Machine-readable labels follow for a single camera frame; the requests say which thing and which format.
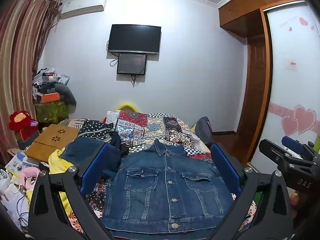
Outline striped brown curtain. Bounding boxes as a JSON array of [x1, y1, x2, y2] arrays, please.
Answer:
[[0, 0, 62, 163]]

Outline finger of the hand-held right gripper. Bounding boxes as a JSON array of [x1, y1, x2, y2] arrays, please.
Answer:
[[258, 139, 315, 167], [281, 136, 307, 154]]

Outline grey backpack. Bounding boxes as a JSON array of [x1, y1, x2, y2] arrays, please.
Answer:
[[194, 116, 213, 145]]

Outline orange box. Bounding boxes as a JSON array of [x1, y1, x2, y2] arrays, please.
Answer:
[[41, 92, 61, 103]]

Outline pink plush item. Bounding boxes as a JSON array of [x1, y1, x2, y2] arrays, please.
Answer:
[[15, 167, 41, 191]]

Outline wooden lap desk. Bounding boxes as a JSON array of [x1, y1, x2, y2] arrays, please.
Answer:
[[25, 124, 80, 162]]

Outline small black wall monitor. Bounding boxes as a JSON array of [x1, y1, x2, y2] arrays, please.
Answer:
[[117, 53, 148, 76]]

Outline stack of magazines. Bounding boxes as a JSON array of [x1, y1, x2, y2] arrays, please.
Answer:
[[4, 152, 39, 173]]

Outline wooden wardrobe cabinet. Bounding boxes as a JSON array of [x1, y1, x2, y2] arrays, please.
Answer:
[[218, 0, 312, 38]]

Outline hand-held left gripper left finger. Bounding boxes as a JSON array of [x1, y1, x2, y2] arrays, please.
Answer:
[[27, 143, 121, 240]]

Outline blue denim jacket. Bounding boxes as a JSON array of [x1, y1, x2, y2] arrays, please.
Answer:
[[101, 139, 236, 238]]

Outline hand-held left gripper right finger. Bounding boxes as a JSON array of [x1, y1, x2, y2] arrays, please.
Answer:
[[210, 142, 294, 240]]

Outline red flower plush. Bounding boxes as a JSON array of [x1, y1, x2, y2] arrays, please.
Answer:
[[9, 110, 38, 141]]

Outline pile of clutter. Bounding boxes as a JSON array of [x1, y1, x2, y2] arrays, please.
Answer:
[[32, 67, 71, 98]]

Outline blue denim pants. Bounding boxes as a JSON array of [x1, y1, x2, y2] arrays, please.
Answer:
[[60, 137, 121, 179]]

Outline yellow cloth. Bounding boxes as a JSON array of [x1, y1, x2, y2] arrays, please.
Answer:
[[48, 149, 75, 217]]

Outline person's right hand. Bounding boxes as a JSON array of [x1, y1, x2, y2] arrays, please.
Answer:
[[290, 191, 301, 222]]

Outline white air conditioner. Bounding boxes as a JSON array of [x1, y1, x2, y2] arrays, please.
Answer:
[[61, 0, 108, 19]]

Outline black monitor cables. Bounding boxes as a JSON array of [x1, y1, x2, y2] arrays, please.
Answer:
[[131, 74, 142, 88]]

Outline navy patterned cloth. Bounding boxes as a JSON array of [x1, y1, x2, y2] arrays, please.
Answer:
[[76, 119, 114, 141]]

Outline grey pillow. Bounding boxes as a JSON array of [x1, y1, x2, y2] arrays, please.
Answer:
[[53, 82, 77, 111]]

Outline black wall television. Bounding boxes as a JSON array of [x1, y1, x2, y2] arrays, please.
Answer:
[[107, 24, 162, 55]]

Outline yellow plastic object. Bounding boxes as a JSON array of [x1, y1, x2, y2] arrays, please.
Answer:
[[117, 102, 138, 111]]

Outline white paper bag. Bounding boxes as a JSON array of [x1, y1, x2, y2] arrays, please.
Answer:
[[0, 169, 32, 222]]

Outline patchwork printed blanket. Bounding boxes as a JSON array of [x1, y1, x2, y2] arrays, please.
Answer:
[[66, 110, 260, 240]]

